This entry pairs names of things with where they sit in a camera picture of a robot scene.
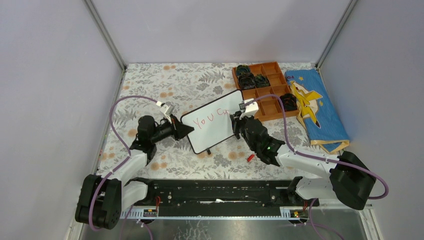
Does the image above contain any orange wooden compartment tray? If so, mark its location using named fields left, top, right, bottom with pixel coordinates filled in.
left=232, top=61, right=300, bottom=122

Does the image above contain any red marker cap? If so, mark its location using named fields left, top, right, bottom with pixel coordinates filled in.
left=247, top=154, right=255, bottom=162

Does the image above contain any black coiled band front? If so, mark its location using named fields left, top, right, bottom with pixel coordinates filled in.
left=279, top=93, right=298, bottom=112

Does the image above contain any left electronics board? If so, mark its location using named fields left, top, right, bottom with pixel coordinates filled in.
left=142, top=207, right=159, bottom=218

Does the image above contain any right aluminium frame post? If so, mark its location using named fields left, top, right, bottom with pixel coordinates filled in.
left=315, top=0, right=359, bottom=69

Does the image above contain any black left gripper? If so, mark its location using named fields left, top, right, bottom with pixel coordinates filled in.
left=151, top=114, right=195, bottom=145

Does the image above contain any blue cartoon cloth bag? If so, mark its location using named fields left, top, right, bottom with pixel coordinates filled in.
left=284, top=69, right=350, bottom=154

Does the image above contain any electronics board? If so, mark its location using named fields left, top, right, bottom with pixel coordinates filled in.
left=290, top=209, right=309, bottom=219
left=142, top=207, right=159, bottom=218

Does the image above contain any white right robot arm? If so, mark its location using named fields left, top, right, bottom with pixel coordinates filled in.
left=230, top=111, right=377, bottom=210

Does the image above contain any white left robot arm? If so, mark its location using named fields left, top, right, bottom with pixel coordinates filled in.
left=74, top=114, right=194, bottom=231

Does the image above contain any black coiled band middle left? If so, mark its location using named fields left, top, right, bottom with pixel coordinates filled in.
left=238, top=72, right=256, bottom=91

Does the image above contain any aluminium frame post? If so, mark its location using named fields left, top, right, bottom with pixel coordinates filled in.
left=315, top=0, right=359, bottom=69
left=82, top=0, right=127, bottom=72

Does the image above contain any floral table cloth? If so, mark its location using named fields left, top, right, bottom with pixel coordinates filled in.
left=96, top=63, right=313, bottom=180

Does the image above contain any black coiled band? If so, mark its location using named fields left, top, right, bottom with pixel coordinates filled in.
left=235, top=64, right=251, bottom=78
left=279, top=93, right=298, bottom=112
left=238, top=72, right=256, bottom=91
left=254, top=74, right=270, bottom=88

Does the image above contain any left aluminium frame post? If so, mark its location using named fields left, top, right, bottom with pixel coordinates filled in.
left=82, top=0, right=127, bottom=72

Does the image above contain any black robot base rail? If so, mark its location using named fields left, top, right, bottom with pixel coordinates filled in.
left=91, top=178, right=321, bottom=218

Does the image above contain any black coiled band back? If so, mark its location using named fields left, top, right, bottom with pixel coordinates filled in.
left=235, top=64, right=251, bottom=78

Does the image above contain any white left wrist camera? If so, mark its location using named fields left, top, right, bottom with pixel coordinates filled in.
left=156, top=101, right=175, bottom=121

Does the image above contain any right electronics board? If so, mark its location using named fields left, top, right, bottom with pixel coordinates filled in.
left=290, top=209, right=309, bottom=219

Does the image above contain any black coiled band middle right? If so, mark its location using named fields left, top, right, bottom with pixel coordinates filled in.
left=254, top=74, right=270, bottom=88

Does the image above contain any black framed whiteboard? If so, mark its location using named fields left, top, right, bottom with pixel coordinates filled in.
left=180, top=90, right=243, bottom=154

